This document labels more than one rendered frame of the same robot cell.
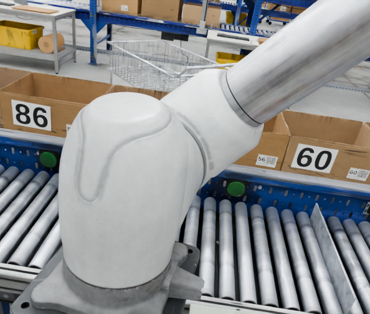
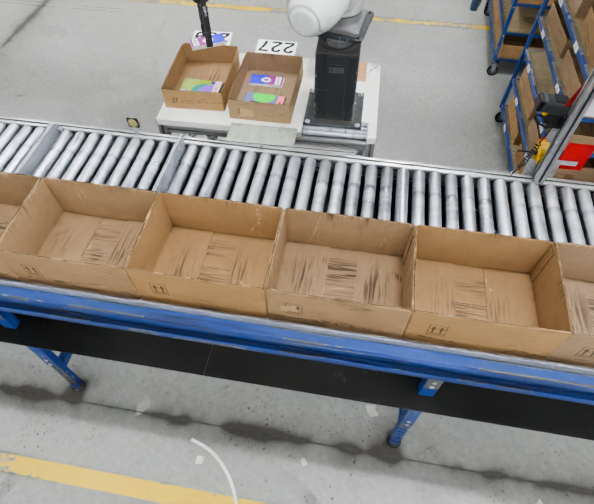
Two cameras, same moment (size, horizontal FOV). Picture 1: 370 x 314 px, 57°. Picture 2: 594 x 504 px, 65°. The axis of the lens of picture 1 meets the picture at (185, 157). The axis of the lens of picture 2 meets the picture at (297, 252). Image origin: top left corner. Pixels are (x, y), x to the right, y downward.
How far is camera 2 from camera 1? 223 cm
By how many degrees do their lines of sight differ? 96
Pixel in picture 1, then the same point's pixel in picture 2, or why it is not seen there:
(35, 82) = (558, 339)
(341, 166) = (99, 203)
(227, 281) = (264, 160)
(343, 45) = not seen: outside the picture
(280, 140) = (172, 198)
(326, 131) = (54, 270)
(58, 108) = (462, 237)
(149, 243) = not seen: outside the picture
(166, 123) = not seen: outside the picture
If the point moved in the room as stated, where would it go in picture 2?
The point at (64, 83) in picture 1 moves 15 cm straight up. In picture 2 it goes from (505, 329) to (528, 299)
